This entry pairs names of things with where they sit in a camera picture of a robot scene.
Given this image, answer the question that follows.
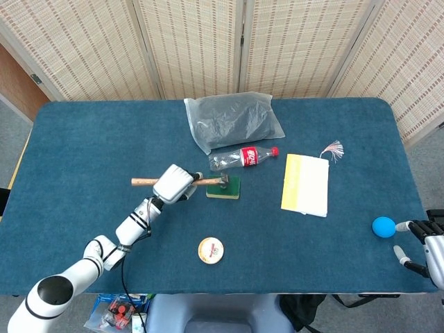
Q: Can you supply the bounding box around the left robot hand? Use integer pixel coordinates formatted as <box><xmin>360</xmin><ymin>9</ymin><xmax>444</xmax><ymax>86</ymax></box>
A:
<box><xmin>152</xmin><ymin>164</ymin><xmax>204</xmax><ymax>205</ymax></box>

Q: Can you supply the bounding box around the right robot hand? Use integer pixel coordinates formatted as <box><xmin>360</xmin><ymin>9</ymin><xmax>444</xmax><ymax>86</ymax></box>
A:
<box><xmin>393</xmin><ymin>219</ymin><xmax>444</xmax><ymax>291</ymax></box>

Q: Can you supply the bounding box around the wooden handled hammer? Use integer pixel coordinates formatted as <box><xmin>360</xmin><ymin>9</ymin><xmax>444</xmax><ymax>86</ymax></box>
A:
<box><xmin>130</xmin><ymin>172</ymin><xmax>229</xmax><ymax>190</ymax></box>

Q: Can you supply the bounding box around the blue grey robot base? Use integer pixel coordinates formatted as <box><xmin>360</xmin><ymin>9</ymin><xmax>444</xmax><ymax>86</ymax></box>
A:
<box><xmin>145</xmin><ymin>293</ymin><xmax>295</xmax><ymax>333</ymax></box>

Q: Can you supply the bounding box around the green scouring sponge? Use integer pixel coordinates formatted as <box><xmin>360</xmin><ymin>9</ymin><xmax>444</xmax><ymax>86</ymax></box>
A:
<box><xmin>205</xmin><ymin>175</ymin><xmax>241</xmax><ymax>200</ymax></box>

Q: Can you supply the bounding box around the blue foam ball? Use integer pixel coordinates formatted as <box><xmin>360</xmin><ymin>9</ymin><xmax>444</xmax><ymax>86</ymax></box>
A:
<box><xmin>372</xmin><ymin>216</ymin><xmax>396</xmax><ymax>239</ymax></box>

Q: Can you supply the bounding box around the empty cola plastic bottle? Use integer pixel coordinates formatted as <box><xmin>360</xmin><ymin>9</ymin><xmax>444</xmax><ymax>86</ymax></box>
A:
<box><xmin>208</xmin><ymin>146</ymin><xmax>280</xmax><ymax>173</ymax></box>

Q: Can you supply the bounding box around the round printed tin lid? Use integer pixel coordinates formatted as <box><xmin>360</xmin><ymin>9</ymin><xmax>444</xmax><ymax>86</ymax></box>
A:
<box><xmin>198</xmin><ymin>237</ymin><xmax>225</xmax><ymax>266</ymax></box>

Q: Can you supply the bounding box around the plastic bag with dark contents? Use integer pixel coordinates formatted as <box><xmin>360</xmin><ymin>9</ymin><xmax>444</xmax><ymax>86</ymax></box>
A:
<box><xmin>183</xmin><ymin>91</ymin><xmax>287</xmax><ymax>156</ymax></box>

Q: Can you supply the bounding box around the blue carpet table cover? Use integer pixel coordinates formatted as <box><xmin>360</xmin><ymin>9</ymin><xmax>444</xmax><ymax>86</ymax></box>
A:
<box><xmin>0</xmin><ymin>96</ymin><xmax>438</xmax><ymax>296</ymax></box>

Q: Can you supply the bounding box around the yellow white notebook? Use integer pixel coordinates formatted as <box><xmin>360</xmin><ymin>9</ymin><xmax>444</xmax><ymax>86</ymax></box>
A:
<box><xmin>280</xmin><ymin>153</ymin><xmax>330</xmax><ymax>218</ymax></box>

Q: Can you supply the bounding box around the red white tassel bookmark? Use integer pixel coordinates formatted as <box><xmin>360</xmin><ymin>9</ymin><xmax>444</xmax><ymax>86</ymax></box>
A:
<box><xmin>319</xmin><ymin>139</ymin><xmax>345</xmax><ymax>164</ymax></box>

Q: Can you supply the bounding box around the blister pack with red parts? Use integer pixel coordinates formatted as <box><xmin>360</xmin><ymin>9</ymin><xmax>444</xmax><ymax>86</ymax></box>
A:
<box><xmin>84</xmin><ymin>293</ymin><xmax>155</xmax><ymax>330</ymax></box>

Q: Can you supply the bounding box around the white paper cup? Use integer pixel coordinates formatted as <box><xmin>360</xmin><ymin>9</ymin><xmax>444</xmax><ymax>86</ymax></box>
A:
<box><xmin>131</xmin><ymin>312</ymin><xmax>148</xmax><ymax>333</ymax></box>

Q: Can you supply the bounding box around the woven folding screen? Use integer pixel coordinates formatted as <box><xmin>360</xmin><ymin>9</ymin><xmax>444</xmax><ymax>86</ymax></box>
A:
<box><xmin>0</xmin><ymin>0</ymin><xmax>444</xmax><ymax>146</ymax></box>

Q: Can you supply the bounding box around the brown wooden door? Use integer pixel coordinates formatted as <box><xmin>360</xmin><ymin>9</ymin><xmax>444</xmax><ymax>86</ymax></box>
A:
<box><xmin>0</xmin><ymin>43</ymin><xmax>51</xmax><ymax>122</ymax></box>

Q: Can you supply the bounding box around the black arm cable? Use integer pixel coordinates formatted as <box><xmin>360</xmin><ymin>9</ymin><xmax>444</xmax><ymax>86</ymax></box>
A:
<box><xmin>100</xmin><ymin>197</ymin><xmax>148</xmax><ymax>333</ymax></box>

